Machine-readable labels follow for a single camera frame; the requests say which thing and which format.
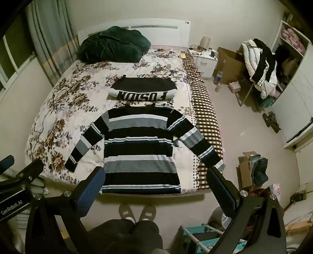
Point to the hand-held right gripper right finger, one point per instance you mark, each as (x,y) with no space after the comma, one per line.
(221,190)

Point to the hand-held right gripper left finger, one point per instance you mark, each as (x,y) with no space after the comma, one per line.
(91,188)

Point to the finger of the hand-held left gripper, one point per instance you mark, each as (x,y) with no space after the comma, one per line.
(7,163)
(31,171)

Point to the striped knit sweater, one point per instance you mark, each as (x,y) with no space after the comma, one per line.
(141,146)

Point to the cardboard box with clothes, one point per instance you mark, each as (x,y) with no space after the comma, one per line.
(254,171)

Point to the grey slipper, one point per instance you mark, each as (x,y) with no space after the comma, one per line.
(126,212)
(148,212)

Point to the teal storage rack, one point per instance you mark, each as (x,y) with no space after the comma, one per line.
(203,237)

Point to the person's legs dark pants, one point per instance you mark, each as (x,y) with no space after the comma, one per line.
(127,237)

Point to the floral bed quilt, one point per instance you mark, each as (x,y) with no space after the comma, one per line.
(61,105)

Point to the brown checked blanket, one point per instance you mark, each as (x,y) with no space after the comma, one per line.
(205,110)

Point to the black shoes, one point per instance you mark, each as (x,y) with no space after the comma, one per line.
(271,121)

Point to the wooden chair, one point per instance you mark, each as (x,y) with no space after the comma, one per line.
(245,94)

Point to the window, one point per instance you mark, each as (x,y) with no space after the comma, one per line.
(12,56)

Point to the plastic water bottle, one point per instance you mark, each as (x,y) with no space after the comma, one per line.
(218,77)

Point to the folded black sweater white print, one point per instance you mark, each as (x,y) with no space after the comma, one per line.
(144,86)

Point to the white wardrobe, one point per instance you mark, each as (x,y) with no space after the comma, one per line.
(298,97)

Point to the open cardboard box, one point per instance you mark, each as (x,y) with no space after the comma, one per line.
(231,66)

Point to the white nightstand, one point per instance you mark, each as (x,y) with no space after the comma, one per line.
(205,62)

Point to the grey green curtain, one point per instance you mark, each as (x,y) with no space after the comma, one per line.
(49,36)

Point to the white padded jacket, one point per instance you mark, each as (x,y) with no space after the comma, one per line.
(249,56)

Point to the black garment white stripes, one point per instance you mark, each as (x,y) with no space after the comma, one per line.
(265,58)

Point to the dark green blanket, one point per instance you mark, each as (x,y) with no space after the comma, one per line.
(112,45)

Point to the beige cylindrical lamp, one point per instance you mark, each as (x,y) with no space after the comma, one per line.
(206,42)

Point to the white headboard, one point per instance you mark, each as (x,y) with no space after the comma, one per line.
(159,34)

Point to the pink blanket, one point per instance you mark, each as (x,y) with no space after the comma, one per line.
(292,36)

